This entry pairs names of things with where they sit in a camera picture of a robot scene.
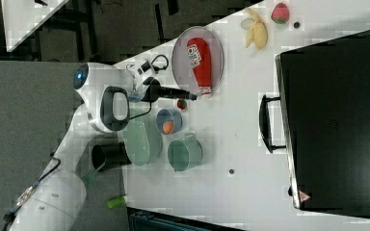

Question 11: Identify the orange egg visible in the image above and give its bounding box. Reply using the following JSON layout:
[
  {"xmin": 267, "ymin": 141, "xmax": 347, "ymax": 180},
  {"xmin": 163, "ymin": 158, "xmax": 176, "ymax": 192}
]
[{"xmin": 163, "ymin": 121, "xmax": 173, "ymax": 134}]

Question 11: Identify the blue metal rail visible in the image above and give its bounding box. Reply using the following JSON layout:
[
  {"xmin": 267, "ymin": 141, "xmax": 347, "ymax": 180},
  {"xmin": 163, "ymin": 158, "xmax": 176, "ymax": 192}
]
[{"xmin": 129, "ymin": 211, "xmax": 240, "ymax": 231}]

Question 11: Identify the green perforated colander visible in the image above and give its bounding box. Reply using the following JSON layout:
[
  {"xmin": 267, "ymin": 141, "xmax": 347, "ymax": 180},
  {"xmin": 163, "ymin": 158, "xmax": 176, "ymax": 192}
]
[{"xmin": 122, "ymin": 108, "xmax": 163, "ymax": 167}]

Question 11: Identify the green pot with handle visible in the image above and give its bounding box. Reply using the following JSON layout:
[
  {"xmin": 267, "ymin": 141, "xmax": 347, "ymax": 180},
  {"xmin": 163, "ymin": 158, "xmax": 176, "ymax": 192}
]
[{"xmin": 168, "ymin": 133, "xmax": 203, "ymax": 171}]

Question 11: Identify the yellow plush banana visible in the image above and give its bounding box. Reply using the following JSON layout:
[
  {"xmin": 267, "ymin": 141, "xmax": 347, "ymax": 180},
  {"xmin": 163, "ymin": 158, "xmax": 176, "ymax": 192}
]
[{"xmin": 241, "ymin": 8, "xmax": 268, "ymax": 50}]

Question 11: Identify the blue bowl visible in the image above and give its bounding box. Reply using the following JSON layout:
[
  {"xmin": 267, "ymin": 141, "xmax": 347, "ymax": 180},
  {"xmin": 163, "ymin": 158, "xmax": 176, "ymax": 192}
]
[{"xmin": 156, "ymin": 109, "xmax": 182, "ymax": 135}]

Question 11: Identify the green slotted spatula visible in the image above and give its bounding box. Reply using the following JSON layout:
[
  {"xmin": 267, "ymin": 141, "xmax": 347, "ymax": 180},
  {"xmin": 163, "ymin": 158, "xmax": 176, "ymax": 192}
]
[{"xmin": 81, "ymin": 163, "xmax": 105, "ymax": 187}]

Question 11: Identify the red plush strawberry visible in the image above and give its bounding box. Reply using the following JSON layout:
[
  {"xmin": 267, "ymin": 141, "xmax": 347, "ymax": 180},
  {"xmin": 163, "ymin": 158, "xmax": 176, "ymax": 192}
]
[{"xmin": 271, "ymin": 3, "xmax": 290, "ymax": 24}]

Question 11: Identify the small red tomato toy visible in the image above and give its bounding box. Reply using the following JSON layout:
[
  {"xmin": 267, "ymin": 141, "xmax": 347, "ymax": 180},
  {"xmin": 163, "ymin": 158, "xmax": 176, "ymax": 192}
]
[{"xmin": 176, "ymin": 99, "xmax": 187, "ymax": 110}]

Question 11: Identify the black toaster oven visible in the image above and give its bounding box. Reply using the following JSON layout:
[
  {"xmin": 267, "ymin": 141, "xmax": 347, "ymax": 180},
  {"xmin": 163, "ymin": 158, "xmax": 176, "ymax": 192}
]
[{"xmin": 275, "ymin": 30, "xmax": 370, "ymax": 218}]

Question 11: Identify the black cylindrical container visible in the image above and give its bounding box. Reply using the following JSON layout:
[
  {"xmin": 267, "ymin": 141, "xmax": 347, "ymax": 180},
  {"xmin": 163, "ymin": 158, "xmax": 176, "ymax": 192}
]
[{"xmin": 92, "ymin": 142, "xmax": 131, "ymax": 171}]

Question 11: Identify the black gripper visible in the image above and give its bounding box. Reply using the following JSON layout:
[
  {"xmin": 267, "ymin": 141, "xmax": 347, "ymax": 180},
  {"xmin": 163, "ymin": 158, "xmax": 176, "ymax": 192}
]
[{"xmin": 142, "ymin": 78, "xmax": 198, "ymax": 102}]

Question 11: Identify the grey oval plate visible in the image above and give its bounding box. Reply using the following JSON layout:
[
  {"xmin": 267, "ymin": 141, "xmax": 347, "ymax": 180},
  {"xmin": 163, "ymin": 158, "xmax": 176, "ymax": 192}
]
[{"xmin": 172, "ymin": 26, "xmax": 225, "ymax": 94}]

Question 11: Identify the red plush ketchup bottle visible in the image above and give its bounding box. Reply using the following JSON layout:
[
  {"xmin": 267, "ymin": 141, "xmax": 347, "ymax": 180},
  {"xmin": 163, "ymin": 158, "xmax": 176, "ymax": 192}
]
[{"xmin": 187, "ymin": 38, "xmax": 212, "ymax": 98}]

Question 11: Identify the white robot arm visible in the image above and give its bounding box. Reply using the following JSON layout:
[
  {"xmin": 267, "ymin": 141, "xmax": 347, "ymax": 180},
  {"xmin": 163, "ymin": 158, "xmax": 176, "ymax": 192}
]
[{"xmin": 2, "ymin": 61, "xmax": 197, "ymax": 231}]

